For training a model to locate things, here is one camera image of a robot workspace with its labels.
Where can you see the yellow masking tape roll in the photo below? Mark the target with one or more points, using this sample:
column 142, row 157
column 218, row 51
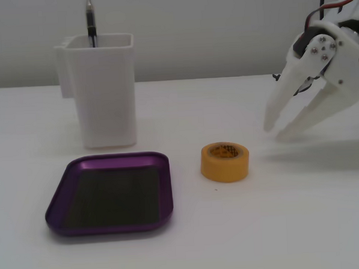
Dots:
column 225, row 168

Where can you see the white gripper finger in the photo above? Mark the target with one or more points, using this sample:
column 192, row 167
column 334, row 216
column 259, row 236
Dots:
column 302, row 67
column 319, row 109

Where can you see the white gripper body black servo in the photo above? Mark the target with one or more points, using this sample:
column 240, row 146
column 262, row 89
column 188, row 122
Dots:
column 345, row 60

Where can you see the purple metal tray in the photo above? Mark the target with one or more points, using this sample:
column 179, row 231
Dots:
column 116, row 201

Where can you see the black clear ballpoint pen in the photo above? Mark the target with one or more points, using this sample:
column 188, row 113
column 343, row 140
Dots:
column 91, row 21

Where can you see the white plastic pen holder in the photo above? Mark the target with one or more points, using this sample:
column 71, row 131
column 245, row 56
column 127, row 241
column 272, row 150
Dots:
column 105, row 93

